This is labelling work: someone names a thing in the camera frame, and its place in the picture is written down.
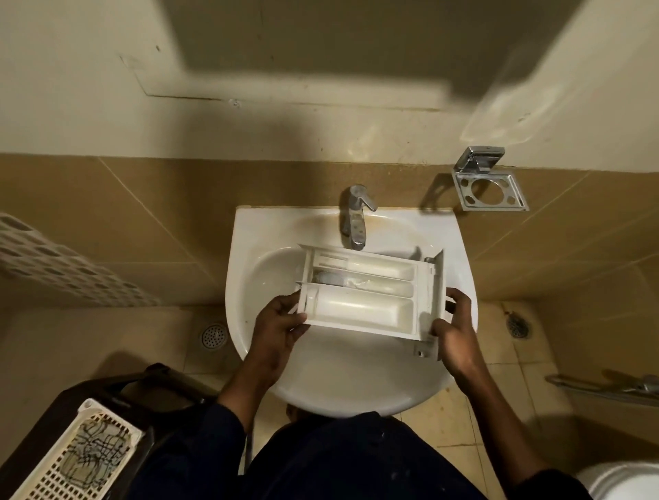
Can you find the person's left hand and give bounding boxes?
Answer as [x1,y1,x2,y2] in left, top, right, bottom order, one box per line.
[246,292,310,387]

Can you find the person's right hand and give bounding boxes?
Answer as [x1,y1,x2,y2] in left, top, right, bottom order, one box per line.
[430,287,487,382]

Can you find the white detergent drawer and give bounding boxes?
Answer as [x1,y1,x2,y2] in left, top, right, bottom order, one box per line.
[293,243,456,364]

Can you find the person's right forearm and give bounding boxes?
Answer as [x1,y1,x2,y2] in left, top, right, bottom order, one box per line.
[452,365,593,500]

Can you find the person's left forearm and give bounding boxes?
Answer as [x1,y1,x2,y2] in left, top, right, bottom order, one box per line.
[128,360,279,500]

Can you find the person's dark trousers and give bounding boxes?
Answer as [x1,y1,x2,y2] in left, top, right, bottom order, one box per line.
[246,411,490,500]

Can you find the round metal floor drain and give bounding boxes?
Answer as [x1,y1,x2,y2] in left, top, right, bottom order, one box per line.
[199,323,227,351]
[506,310,532,340]

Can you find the white ceramic sink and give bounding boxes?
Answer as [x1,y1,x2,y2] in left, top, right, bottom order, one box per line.
[224,205,478,418]

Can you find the chrome sink faucet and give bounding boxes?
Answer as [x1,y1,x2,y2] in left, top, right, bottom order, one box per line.
[342,185,378,251]

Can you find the chrome toilet sprayer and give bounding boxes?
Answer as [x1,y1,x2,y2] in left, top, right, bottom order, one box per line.
[545,373,659,408]

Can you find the black-lined patterned cloth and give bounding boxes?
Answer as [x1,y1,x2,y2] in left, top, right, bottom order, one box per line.
[61,417,130,485]

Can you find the white toilet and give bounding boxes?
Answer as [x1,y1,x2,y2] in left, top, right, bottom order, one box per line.
[574,459,659,500]

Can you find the dark plastic stool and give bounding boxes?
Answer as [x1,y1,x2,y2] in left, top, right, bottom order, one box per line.
[0,363,220,500]

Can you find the white perforated plastic basket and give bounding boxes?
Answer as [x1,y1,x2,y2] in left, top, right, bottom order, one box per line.
[5,398,145,500]

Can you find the chrome wall toothbrush holder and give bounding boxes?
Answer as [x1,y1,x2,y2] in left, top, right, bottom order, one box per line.
[452,146,530,212]

